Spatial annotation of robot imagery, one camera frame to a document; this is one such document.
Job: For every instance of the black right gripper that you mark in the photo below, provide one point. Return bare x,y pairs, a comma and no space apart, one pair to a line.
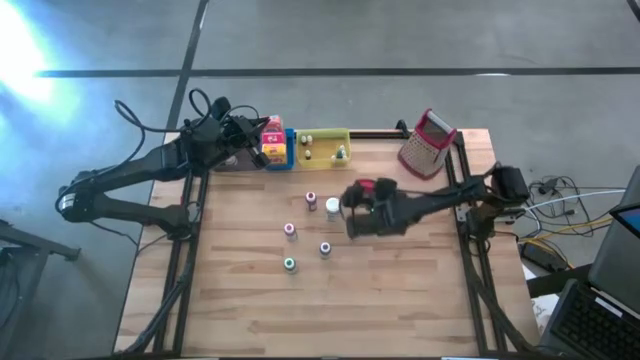
375,220

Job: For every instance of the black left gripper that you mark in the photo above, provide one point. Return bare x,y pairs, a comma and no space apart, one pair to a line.
235,136

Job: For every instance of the small metal tin box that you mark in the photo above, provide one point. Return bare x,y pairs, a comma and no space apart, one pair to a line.
366,186

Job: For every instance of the yellow Corn Pops cereal box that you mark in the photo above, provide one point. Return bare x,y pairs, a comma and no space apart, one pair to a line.
275,152

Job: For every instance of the small clear glass jar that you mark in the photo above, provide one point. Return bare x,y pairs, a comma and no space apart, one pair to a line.
230,160

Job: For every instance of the white-lid clear jar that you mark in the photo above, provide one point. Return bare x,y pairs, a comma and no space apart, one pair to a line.
333,207

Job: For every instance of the pink food colour bottle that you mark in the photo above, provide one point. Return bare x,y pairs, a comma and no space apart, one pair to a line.
290,230

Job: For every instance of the green food colour bottle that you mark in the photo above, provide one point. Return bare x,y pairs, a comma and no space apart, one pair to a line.
289,264

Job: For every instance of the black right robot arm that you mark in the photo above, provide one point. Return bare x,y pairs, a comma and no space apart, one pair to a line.
450,200

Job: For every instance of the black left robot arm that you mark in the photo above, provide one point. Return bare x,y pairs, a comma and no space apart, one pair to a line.
125,172

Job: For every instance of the dark grey plastic bin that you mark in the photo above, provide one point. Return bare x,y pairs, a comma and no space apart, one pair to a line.
245,162

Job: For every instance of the blue plastic basket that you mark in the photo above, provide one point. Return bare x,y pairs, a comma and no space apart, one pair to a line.
291,150

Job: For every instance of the yellow plastic bin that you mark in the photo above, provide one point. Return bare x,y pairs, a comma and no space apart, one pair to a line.
325,142

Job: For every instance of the red metal cheese grater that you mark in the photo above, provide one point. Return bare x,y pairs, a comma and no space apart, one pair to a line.
425,147

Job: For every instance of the black power brick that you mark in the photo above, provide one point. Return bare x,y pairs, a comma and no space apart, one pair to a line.
542,256

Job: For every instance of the black side stand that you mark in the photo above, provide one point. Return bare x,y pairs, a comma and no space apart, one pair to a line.
30,245

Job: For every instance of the black laptop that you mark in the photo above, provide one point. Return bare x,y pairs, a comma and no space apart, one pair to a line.
595,325

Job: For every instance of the laptop with blue screen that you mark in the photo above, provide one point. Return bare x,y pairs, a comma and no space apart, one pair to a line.
631,219

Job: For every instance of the black aluminium table frame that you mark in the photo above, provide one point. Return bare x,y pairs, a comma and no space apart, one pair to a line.
325,350

